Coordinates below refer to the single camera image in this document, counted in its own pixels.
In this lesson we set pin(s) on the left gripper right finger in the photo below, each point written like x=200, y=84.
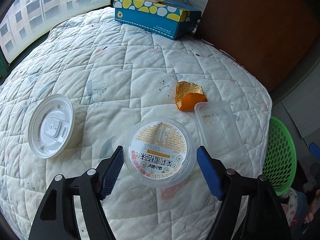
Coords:
x=250, y=208

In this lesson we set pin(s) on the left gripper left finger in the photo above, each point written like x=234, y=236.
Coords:
x=56, y=218

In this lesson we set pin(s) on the clear cup with white lid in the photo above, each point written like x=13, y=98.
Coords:
x=159, y=152

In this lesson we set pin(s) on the green plastic basket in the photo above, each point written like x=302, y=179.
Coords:
x=280, y=160

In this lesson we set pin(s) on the white round plastic lid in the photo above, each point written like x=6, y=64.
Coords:
x=51, y=126

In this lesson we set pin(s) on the clear small plastic tray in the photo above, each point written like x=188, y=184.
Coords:
x=218, y=131

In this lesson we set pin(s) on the white quilted mattress pad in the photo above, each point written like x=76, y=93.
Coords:
x=115, y=75

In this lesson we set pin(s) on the orange peel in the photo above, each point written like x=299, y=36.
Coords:
x=187, y=95

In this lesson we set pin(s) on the brown wooden wardrobe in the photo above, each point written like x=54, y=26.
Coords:
x=267, y=37

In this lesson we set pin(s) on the blue yellow tissue box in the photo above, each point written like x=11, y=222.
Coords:
x=168, y=19

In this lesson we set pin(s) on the green window frame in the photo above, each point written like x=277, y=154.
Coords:
x=26, y=23

